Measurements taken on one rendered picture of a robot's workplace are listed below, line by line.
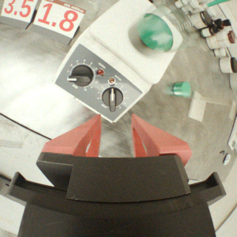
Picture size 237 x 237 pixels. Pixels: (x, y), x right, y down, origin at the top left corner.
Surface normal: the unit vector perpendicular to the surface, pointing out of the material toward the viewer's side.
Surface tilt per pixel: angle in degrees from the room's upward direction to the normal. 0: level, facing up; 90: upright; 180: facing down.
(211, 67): 0
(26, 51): 0
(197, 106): 0
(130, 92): 30
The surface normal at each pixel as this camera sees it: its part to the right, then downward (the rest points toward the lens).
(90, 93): 0.02, 0.60
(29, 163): 0.34, 0.21
